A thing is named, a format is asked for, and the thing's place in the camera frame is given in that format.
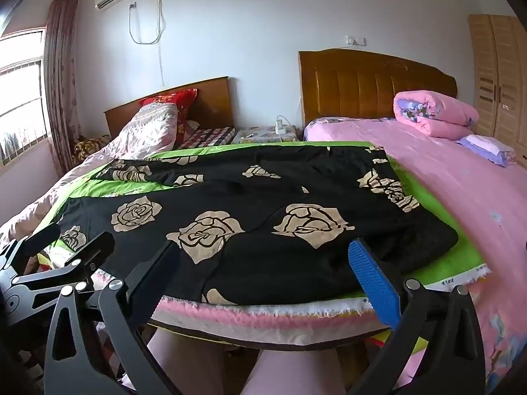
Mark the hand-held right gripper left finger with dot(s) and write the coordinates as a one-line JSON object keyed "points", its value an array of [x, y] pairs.
{"points": [[154, 284]]}

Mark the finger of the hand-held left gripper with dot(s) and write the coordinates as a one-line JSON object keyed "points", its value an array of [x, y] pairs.
{"points": [[39, 240], [88, 255]]}

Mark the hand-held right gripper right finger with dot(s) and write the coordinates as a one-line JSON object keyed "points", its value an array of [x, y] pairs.
{"points": [[372, 284]]}

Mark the black rose print pants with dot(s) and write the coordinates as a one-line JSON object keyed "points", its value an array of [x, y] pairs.
{"points": [[255, 189]]}

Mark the person's left leg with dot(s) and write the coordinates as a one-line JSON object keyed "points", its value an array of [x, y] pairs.
{"points": [[181, 358]]}

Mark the person's leg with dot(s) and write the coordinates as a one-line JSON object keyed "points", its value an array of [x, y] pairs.
{"points": [[181, 358], [292, 372]]}

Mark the green cartoon print cloth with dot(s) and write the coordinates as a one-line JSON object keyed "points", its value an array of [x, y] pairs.
{"points": [[432, 214]]}

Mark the tiger print plush blanket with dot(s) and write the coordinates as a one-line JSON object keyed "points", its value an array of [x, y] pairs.
{"points": [[88, 145]]}

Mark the person's right leg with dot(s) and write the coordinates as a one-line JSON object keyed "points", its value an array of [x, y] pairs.
{"points": [[292, 372]]}

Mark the pink bed sheet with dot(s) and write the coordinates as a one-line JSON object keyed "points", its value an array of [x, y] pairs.
{"points": [[461, 197]]}

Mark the light pink patterned quilt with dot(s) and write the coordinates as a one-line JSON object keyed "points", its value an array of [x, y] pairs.
{"points": [[152, 127]]}

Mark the barred window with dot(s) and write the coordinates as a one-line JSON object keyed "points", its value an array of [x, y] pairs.
{"points": [[22, 98]]}

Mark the pink patterned curtain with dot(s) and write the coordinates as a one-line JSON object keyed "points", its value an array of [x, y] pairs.
{"points": [[61, 82]]}

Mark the red floral pillow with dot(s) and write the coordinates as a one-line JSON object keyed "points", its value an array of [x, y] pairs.
{"points": [[171, 99]]}

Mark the purple pillow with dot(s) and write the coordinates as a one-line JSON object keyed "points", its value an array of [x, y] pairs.
{"points": [[490, 148]]}

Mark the folded pink floral quilt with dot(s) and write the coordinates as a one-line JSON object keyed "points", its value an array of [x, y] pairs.
{"points": [[436, 115]]}

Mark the white charger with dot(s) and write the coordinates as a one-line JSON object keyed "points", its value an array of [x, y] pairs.
{"points": [[281, 127]]}

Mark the floral covered nightstand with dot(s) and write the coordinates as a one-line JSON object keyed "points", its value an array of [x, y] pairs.
{"points": [[259, 135]]}

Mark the plain wooden headboard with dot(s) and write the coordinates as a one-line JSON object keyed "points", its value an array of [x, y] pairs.
{"points": [[212, 98]]}

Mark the right wooden headboard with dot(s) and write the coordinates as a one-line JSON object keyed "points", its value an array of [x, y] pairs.
{"points": [[362, 86]]}

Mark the light wooden wardrobe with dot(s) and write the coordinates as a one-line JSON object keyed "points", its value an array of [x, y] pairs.
{"points": [[500, 82]]}

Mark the white wall socket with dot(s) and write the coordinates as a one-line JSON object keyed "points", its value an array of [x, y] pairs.
{"points": [[356, 40]]}

